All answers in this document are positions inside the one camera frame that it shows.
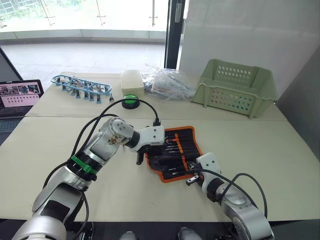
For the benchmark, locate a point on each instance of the silver straight tweezers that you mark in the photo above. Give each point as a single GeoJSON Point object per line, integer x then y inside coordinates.
{"type": "Point", "coordinates": [172, 148]}
{"type": "Point", "coordinates": [177, 173]}
{"type": "Point", "coordinates": [175, 169]}
{"type": "Point", "coordinates": [173, 151]}

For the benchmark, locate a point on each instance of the silver bent-tip tweezers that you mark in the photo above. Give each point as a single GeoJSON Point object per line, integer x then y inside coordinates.
{"type": "Point", "coordinates": [170, 141]}

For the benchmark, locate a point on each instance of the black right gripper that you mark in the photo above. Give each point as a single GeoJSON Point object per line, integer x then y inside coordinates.
{"type": "Point", "coordinates": [196, 175]}

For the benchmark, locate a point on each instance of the black door frame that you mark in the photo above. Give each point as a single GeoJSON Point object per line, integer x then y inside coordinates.
{"type": "Point", "coordinates": [172, 37]}

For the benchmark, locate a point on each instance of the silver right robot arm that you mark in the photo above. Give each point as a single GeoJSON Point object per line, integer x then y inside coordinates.
{"type": "Point", "coordinates": [240, 207]}

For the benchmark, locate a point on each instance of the green push button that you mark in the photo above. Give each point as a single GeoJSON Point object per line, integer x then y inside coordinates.
{"type": "Point", "coordinates": [130, 100]}

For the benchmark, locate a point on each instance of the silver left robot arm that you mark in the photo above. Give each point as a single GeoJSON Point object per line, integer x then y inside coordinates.
{"type": "Point", "coordinates": [100, 147]}

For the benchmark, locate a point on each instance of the blue clip drying hanger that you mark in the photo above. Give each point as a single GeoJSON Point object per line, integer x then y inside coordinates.
{"type": "Point", "coordinates": [82, 86]}

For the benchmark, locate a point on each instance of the pale green perforated basket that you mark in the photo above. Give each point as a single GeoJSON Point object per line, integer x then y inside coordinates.
{"type": "Point", "coordinates": [235, 97]}

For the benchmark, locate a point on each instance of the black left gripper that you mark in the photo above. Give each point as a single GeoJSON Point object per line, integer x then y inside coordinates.
{"type": "Point", "coordinates": [153, 149]}

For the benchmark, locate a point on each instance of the dark grey panel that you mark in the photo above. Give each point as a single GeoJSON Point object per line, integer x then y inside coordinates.
{"type": "Point", "coordinates": [6, 70]}

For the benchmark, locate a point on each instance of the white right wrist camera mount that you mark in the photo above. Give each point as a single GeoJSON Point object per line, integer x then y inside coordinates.
{"type": "Point", "coordinates": [209, 162]}

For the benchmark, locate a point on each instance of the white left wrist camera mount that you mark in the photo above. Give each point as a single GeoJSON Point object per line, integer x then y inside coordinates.
{"type": "Point", "coordinates": [153, 133]}

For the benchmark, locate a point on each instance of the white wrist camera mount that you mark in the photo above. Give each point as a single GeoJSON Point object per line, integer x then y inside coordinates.
{"type": "Point", "coordinates": [153, 133]}
{"type": "Point", "coordinates": [209, 162]}

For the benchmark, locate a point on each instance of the black orange-trimmed tool roll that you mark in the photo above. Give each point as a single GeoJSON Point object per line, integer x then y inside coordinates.
{"type": "Point", "coordinates": [187, 140]}

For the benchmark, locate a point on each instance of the black laptop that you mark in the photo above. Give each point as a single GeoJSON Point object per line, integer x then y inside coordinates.
{"type": "Point", "coordinates": [17, 100]}

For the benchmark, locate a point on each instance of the metal glass railing bracket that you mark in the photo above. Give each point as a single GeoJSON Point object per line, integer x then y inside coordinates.
{"type": "Point", "coordinates": [101, 16]}
{"type": "Point", "coordinates": [50, 17]}
{"type": "Point", "coordinates": [153, 17]}

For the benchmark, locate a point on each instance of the white rectangular box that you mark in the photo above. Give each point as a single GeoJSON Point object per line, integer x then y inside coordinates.
{"type": "Point", "coordinates": [131, 81]}

